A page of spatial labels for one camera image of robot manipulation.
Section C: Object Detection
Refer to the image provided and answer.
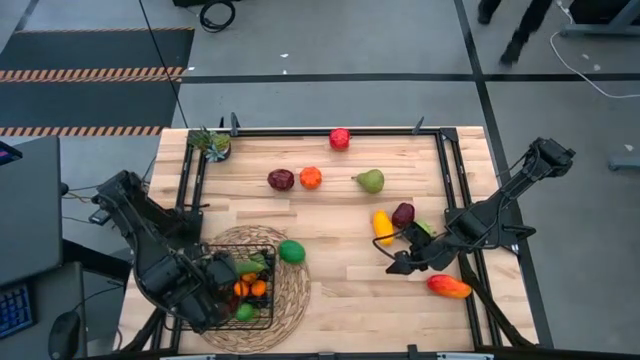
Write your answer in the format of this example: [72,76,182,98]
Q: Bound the orange bell pepper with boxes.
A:
[299,165,324,191]

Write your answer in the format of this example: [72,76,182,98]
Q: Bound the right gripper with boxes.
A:
[386,239,459,275]

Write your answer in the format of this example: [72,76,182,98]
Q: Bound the orange tangerine bunch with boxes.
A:
[233,279,269,298]

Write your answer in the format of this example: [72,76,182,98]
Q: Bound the bright red apple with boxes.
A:
[328,127,352,152]

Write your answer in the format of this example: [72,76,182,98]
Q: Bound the black keyboard blue keys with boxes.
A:
[0,283,35,341]

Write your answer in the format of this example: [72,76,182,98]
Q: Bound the coiled black cable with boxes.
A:
[199,0,237,34]

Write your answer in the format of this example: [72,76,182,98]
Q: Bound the small green lime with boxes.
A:
[234,302,257,323]

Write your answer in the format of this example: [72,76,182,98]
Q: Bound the black computer mouse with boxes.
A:
[48,311,82,360]

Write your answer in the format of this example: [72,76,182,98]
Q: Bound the large green lime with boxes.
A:
[277,239,307,265]

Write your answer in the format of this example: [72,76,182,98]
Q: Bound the dark red bell pepper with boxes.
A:
[266,168,296,193]

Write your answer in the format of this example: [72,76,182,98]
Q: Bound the thin black cable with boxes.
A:
[137,0,190,129]

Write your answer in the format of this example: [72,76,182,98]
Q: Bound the green pear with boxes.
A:
[351,168,386,195]

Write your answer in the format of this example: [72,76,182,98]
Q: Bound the gray metal foot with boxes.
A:
[608,155,640,172]

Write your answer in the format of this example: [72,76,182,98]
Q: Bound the round woven placemat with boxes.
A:
[197,223,313,354]

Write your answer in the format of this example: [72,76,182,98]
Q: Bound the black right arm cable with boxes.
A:
[371,228,416,264]

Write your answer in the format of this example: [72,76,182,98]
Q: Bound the yellow mango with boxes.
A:
[372,209,396,247]

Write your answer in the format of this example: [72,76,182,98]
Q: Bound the green cucumber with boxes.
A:
[236,259,271,277]

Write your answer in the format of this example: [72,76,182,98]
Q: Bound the small screen device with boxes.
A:
[0,140,24,167]

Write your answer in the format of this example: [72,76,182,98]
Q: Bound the black hazard striped floor mat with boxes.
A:
[0,27,196,137]

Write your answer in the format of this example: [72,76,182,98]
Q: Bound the potted succulent plant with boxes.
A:
[188,125,233,164]

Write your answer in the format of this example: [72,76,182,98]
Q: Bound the red orange mango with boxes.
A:
[426,273,473,300]

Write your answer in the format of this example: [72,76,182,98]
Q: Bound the white floor cable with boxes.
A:
[548,0,640,100]

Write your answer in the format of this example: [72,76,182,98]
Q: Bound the black wire basket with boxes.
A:
[164,243,278,332]

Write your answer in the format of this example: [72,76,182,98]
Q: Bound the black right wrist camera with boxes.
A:
[402,222,436,250]

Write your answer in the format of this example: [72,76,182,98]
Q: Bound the gray table frame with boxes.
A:
[559,0,640,37]

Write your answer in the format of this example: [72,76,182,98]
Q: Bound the person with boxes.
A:
[477,0,554,67]

